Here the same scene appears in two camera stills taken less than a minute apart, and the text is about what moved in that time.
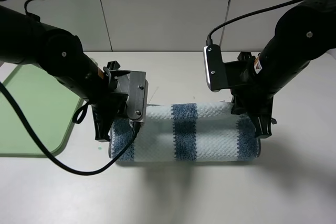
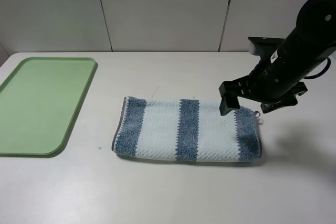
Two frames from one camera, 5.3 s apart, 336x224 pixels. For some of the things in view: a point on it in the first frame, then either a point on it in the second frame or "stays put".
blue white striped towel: [187, 132] stays put
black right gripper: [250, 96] -> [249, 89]
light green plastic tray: [51, 108] stays put
